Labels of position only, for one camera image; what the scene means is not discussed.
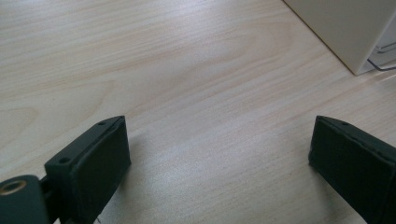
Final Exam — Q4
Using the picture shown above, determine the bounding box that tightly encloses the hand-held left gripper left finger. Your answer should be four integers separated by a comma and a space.
44, 115, 132, 224

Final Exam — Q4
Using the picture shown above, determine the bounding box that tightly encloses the black cable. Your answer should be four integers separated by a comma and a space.
367, 58, 396, 71

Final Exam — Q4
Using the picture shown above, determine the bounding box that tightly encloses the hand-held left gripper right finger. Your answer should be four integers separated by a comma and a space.
307, 115, 396, 224

